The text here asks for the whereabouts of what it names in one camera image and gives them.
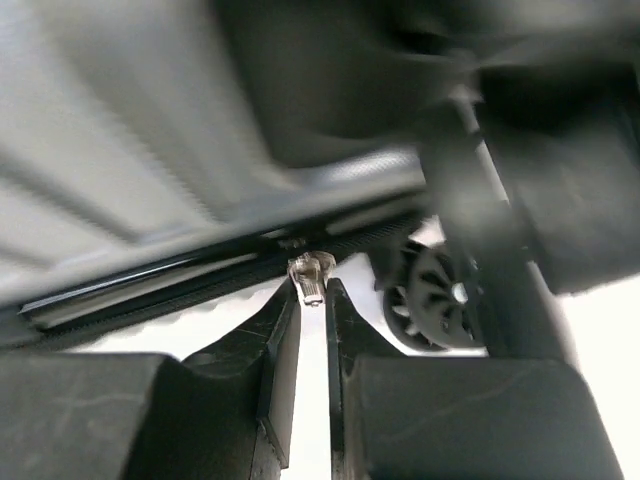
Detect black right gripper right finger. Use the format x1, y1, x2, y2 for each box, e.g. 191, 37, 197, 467
326, 279, 623, 479

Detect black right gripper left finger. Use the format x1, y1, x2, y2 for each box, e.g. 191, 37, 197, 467
1, 282, 301, 479

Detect grey suitcase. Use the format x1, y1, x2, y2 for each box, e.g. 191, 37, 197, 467
1, 1, 639, 358

